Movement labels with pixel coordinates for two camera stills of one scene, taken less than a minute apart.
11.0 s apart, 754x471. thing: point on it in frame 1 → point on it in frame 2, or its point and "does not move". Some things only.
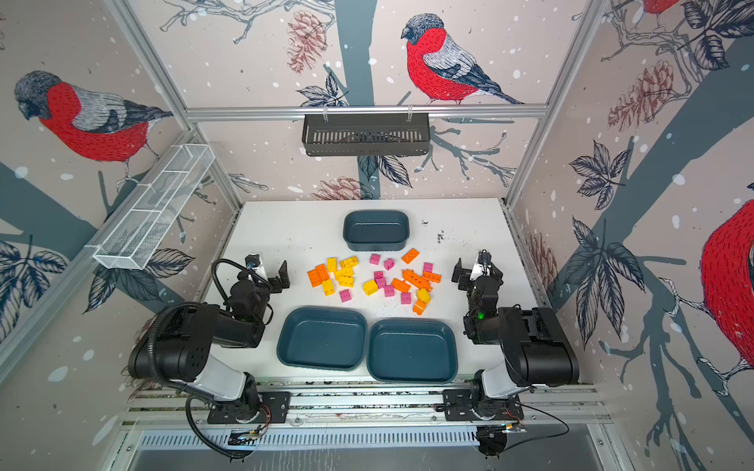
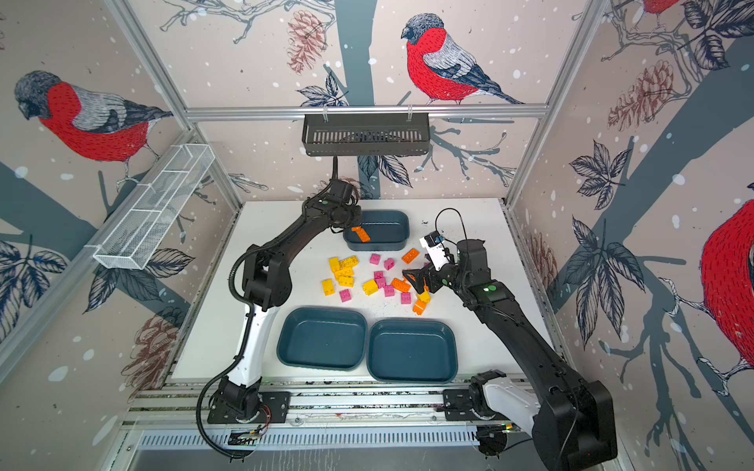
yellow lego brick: x=328 y=287 does not move
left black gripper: x=276 y=287 → x=357 y=217
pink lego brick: x=379 y=279 does not move
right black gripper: x=468 y=274 → x=422 y=276
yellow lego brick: x=345 y=278 does not move
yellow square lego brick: x=370 y=287 does not move
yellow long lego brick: x=350 y=263 does not move
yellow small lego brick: x=423 y=295 does not move
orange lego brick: x=317 y=276 → x=362 y=235
